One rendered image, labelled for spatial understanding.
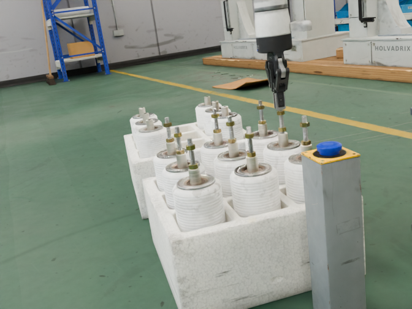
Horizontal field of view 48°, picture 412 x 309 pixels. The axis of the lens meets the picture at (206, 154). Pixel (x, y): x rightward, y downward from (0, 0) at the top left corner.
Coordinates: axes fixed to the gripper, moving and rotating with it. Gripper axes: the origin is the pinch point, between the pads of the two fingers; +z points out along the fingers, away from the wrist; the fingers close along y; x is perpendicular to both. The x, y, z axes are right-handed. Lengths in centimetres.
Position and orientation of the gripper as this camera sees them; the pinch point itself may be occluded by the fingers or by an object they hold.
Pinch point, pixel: (279, 100)
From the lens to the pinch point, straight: 104.9
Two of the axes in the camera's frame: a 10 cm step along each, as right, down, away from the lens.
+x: 9.9, -1.5, 0.5
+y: 0.9, 2.7, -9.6
